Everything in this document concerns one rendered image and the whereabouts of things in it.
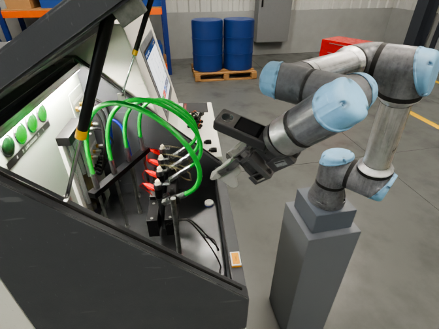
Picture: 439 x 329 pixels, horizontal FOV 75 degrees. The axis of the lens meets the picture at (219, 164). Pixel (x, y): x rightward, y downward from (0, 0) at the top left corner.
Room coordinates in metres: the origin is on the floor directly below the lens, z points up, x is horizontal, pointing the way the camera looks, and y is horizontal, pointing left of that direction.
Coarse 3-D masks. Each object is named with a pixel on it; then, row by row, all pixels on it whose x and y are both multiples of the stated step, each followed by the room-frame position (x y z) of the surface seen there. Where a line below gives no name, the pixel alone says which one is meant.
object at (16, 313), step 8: (0, 48) 0.95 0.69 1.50; (0, 280) 0.39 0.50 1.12; (0, 288) 0.39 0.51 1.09; (0, 296) 0.39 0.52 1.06; (8, 296) 0.39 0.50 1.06; (0, 304) 0.39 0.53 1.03; (8, 304) 0.39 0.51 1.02; (16, 304) 0.39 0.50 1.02; (0, 312) 0.39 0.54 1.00; (8, 312) 0.39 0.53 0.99; (16, 312) 0.39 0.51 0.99; (0, 320) 0.38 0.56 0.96; (8, 320) 0.39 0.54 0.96; (16, 320) 0.39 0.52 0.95; (24, 320) 0.39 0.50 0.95; (0, 328) 0.38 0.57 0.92; (8, 328) 0.38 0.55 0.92; (16, 328) 0.39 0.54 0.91; (24, 328) 0.39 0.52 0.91; (32, 328) 0.39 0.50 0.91
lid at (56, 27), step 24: (72, 0) 0.40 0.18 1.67; (96, 0) 0.40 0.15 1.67; (120, 0) 0.41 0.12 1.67; (48, 24) 0.40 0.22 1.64; (72, 24) 0.40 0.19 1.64; (96, 24) 0.43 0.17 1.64; (120, 24) 0.43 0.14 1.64; (24, 48) 0.39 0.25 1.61; (48, 48) 0.40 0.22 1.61; (72, 48) 0.74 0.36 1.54; (0, 72) 0.39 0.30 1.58; (24, 72) 0.40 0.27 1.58; (0, 96) 0.47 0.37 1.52
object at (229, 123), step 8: (224, 112) 0.53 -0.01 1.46; (232, 112) 0.53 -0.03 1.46; (216, 120) 0.51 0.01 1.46; (224, 120) 0.51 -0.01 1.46; (232, 120) 0.51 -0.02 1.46; (240, 120) 0.52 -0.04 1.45; (248, 120) 0.52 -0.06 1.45; (216, 128) 0.51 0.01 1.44; (224, 128) 0.50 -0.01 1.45; (232, 128) 0.49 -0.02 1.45; (240, 128) 0.50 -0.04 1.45; (248, 128) 0.50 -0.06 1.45; (256, 128) 0.50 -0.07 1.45; (264, 128) 0.50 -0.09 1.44; (232, 136) 0.50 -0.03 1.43; (240, 136) 0.49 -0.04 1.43; (248, 136) 0.48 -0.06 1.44; (256, 136) 0.48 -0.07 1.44; (248, 144) 0.48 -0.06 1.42; (256, 144) 0.47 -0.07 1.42; (264, 144) 0.47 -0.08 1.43
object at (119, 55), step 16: (112, 32) 1.10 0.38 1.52; (128, 32) 1.16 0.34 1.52; (144, 32) 1.50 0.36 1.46; (80, 48) 1.09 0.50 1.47; (112, 48) 1.10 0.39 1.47; (128, 48) 1.11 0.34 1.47; (112, 64) 1.10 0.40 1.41; (128, 64) 1.11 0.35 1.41; (144, 64) 1.23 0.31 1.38; (112, 80) 1.10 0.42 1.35; (128, 80) 1.11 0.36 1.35; (144, 80) 1.12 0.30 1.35; (144, 96) 1.11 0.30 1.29; (160, 112) 1.17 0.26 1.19; (176, 128) 1.42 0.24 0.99
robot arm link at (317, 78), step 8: (312, 72) 0.54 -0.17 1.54; (320, 72) 0.53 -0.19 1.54; (328, 72) 0.53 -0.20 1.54; (352, 72) 0.53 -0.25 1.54; (360, 72) 0.53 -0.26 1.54; (312, 80) 0.52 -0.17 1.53; (320, 80) 0.52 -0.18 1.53; (328, 80) 0.51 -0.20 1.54; (360, 80) 0.49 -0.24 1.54; (368, 80) 0.50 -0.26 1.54; (304, 88) 0.52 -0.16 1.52; (312, 88) 0.51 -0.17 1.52; (368, 88) 0.48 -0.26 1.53; (376, 88) 0.50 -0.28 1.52; (304, 96) 0.52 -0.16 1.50; (368, 96) 0.47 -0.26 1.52; (376, 96) 0.50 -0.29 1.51; (368, 104) 0.47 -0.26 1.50
